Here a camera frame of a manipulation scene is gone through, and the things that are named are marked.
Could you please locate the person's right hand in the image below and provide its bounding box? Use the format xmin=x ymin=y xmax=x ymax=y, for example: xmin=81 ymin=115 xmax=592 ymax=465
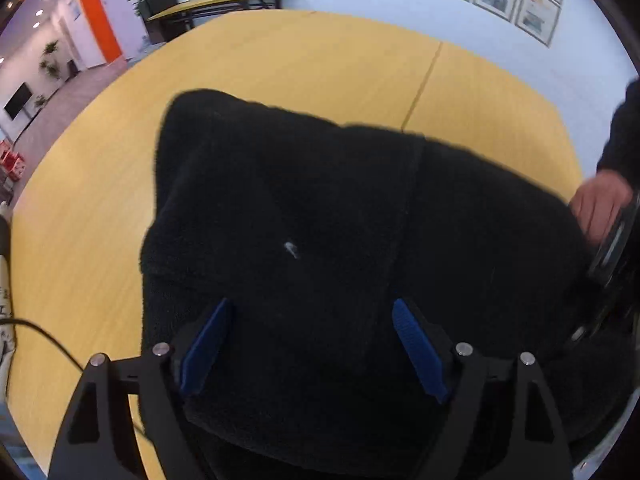
xmin=570 ymin=170 xmax=633 ymax=246

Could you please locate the black cable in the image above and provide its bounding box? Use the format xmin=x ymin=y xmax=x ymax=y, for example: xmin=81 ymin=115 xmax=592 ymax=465
xmin=0 ymin=317 xmax=147 ymax=435

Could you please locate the black fleece jacket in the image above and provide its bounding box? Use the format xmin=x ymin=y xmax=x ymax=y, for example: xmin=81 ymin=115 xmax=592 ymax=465
xmin=137 ymin=89 xmax=628 ymax=480

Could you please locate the orange door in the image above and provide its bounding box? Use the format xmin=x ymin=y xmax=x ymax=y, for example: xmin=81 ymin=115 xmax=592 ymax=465
xmin=72 ymin=0 xmax=124 ymax=63

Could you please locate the person's right forearm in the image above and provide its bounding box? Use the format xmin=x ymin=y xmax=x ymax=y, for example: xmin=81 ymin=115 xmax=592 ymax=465
xmin=596 ymin=77 xmax=640 ymax=191

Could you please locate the television on stand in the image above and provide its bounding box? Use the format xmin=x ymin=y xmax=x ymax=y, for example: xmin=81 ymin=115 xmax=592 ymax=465
xmin=2 ymin=82 xmax=33 ymax=121

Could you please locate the black cabinet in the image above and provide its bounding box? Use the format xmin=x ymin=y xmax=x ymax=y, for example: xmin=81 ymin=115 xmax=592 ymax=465
xmin=145 ymin=0 xmax=193 ymax=43

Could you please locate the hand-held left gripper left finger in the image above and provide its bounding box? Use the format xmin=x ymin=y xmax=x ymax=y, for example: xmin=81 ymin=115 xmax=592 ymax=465
xmin=47 ymin=297 xmax=236 ymax=480

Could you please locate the tall potted plant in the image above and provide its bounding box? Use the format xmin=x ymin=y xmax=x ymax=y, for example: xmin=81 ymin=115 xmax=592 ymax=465
xmin=39 ymin=40 xmax=63 ymax=81

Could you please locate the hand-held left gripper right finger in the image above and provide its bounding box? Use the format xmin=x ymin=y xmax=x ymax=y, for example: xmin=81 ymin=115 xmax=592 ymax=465
xmin=392 ymin=298 xmax=573 ymax=480

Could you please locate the stack of red boxes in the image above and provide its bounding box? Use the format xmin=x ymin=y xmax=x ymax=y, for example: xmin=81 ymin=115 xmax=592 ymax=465
xmin=0 ymin=140 xmax=26 ymax=181

